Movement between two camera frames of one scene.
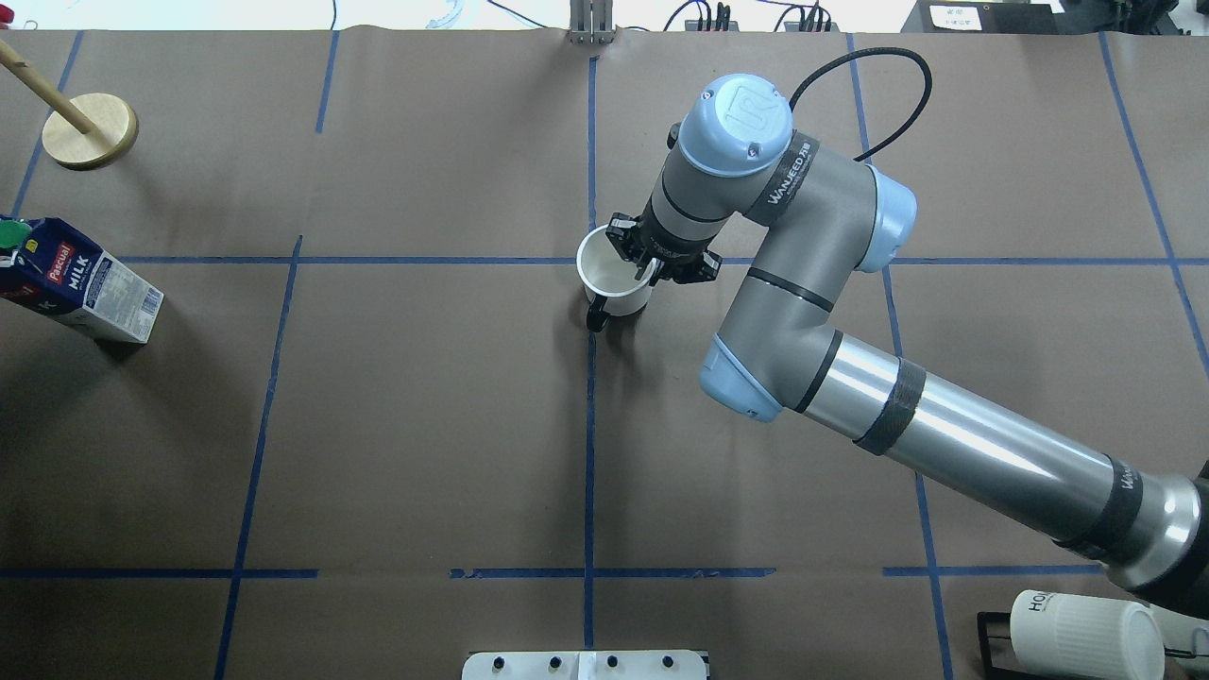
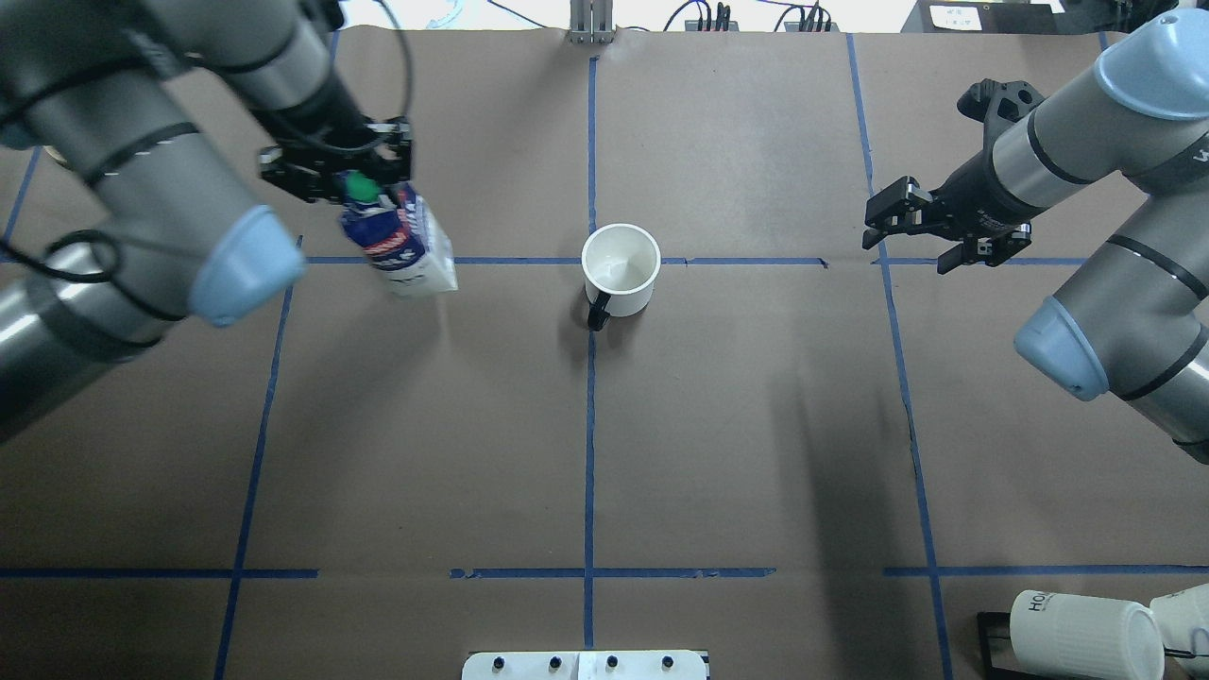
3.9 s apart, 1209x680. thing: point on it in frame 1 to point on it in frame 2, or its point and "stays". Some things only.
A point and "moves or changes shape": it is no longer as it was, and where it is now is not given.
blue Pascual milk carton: [60, 273] moves or changes shape
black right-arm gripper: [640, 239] to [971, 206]
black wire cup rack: [990, 671] stays
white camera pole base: [585, 665] stays
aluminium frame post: [591, 22] stays
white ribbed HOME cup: [1061, 637] stays
